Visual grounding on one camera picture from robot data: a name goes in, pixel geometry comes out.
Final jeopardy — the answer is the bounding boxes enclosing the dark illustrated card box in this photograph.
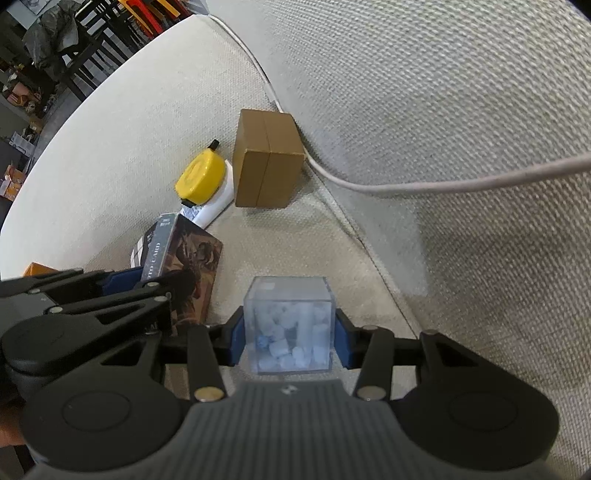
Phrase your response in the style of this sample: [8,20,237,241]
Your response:
[130,213,222,336]

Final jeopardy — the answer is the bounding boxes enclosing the clear plastic cube box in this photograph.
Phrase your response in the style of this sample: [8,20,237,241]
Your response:
[243,276,335,375]

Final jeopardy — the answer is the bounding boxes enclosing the white tube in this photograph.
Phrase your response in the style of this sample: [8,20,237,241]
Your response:
[179,160,235,230]

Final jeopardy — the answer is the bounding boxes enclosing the yellow tape measure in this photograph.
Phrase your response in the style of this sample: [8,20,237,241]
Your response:
[174,139,226,207]

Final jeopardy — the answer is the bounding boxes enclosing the brown cardboard box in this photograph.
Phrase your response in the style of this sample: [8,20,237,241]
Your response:
[232,109,305,209]

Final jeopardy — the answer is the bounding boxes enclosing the orange storage box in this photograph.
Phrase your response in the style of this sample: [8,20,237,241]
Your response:
[22,262,57,277]

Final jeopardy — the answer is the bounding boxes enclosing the black dining chair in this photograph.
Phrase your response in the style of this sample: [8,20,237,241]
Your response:
[60,1,149,102]

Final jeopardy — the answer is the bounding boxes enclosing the beige sofa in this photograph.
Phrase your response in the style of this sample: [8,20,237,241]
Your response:
[1,1,590,479]

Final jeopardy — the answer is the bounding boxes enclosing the yellow red stacked stools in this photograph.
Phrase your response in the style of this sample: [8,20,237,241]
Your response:
[118,0,191,39]

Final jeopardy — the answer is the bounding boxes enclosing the white cable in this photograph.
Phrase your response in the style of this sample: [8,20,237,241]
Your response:
[209,13,591,194]

